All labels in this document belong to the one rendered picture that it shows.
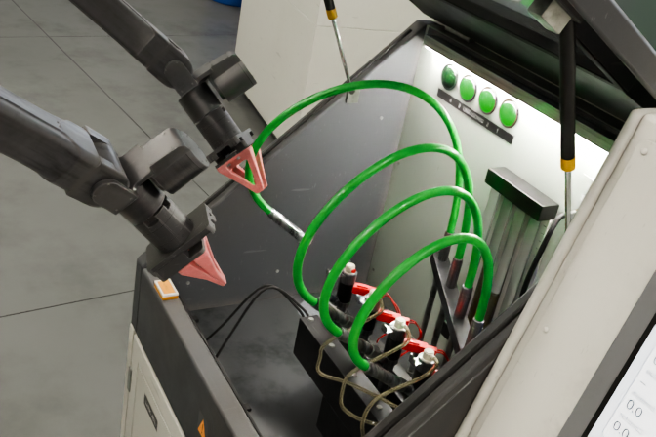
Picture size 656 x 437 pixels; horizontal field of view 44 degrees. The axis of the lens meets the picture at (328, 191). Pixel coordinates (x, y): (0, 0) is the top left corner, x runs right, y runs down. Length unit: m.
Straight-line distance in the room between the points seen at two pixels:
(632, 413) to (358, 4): 3.34
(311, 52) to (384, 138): 2.45
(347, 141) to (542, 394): 0.76
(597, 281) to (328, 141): 0.76
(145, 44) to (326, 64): 2.89
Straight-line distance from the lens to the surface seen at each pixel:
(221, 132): 1.35
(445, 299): 1.39
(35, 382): 2.81
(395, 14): 4.24
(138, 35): 1.33
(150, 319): 1.59
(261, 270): 1.72
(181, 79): 1.33
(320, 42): 4.12
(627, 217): 1.02
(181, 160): 1.00
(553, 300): 1.08
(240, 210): 1.62
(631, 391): 1.01
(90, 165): 0.94
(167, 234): 1.04
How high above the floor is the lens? 1.82
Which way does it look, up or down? 26 degrees down
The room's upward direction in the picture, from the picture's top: 11 degrees clockwise
